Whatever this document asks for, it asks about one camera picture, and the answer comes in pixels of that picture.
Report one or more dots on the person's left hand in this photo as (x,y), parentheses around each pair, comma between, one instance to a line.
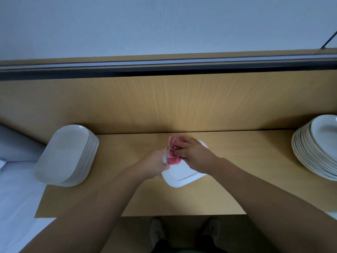
(152,165)

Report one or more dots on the person's right hand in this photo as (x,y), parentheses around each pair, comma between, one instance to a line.
(199,155)

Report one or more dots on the pink cleaning cloth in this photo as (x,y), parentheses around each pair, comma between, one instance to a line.
(174,159)

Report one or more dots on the white glossy rectangular plate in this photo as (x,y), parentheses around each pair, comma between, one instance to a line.
(179,179)

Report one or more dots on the pile of white oblong plates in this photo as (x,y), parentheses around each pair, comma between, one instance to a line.
(63,152)

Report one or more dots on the stack of white round plates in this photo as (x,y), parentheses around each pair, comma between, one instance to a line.
(318,145)

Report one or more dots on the person's left forearm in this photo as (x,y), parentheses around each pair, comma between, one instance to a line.
(79,221)

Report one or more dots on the person's right forearm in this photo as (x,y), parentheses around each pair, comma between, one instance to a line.
(279,208)

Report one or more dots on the grey upholstered headboard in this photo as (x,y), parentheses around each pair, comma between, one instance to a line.
(20,147)

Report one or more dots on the white bed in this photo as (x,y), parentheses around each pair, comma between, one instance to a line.
(16,208)

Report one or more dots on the black wall rail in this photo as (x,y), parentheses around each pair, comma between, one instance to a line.
(158,71)

